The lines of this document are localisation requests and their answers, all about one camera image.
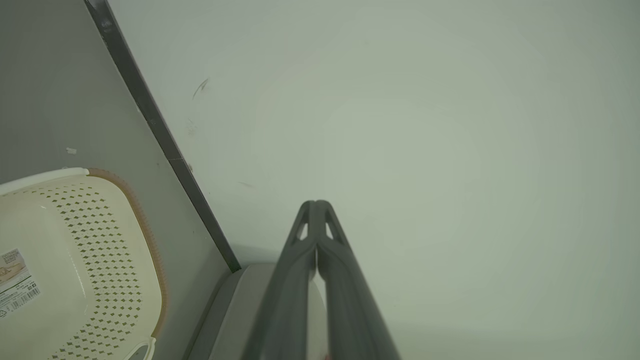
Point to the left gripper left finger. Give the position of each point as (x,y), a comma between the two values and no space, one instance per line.
(290,300)

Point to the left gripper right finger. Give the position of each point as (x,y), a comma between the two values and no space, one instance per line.
(350,310)

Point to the grey fabric sofa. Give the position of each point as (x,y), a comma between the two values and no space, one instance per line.
(235,320)

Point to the white perforated laundry basket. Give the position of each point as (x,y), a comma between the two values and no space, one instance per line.
(50,225)

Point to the paper barcode label sticker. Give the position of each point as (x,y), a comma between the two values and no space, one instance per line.
(15,282)

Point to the black wall baseboard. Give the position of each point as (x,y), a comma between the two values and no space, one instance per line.
(150,115)

